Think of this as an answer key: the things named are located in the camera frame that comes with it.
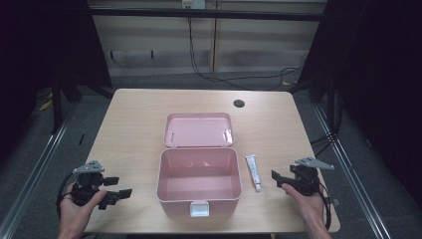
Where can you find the person's left hand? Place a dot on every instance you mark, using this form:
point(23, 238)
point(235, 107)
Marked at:
point(74, 215)

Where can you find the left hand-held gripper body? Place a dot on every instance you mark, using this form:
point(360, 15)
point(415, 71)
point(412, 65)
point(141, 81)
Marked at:
point(87, 186)

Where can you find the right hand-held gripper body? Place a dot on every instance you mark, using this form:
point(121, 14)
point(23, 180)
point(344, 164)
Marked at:
point(307, 181)

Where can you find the black horizontal frame bar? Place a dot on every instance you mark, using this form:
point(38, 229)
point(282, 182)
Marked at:
point(205, 14)

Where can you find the black stand post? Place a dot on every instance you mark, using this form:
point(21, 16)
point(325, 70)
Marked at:
point(57, 106)

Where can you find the small black floor piece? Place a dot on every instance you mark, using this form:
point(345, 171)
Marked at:
point(81, 139)

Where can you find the white ointment tube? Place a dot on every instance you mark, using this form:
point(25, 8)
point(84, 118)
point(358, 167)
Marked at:
point(254, 171)

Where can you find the yellow floor tape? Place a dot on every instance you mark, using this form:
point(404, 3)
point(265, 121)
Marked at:
point(45, 105)

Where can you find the person's right hand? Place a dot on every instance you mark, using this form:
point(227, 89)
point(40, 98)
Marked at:
point(310, 207)

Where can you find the pink plastic box with lid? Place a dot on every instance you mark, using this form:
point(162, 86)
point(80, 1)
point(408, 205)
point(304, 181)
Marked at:
point(199, 172)

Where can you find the dark curtain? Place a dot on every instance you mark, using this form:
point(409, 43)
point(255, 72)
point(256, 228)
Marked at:
point(378, 83)
point(40, 49)

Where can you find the metal floor rail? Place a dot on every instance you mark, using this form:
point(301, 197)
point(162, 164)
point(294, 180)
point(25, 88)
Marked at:
point(351, 176)
point(36, 172)

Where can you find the white wall socket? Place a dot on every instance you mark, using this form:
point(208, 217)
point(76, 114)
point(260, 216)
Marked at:
point(194, 3)

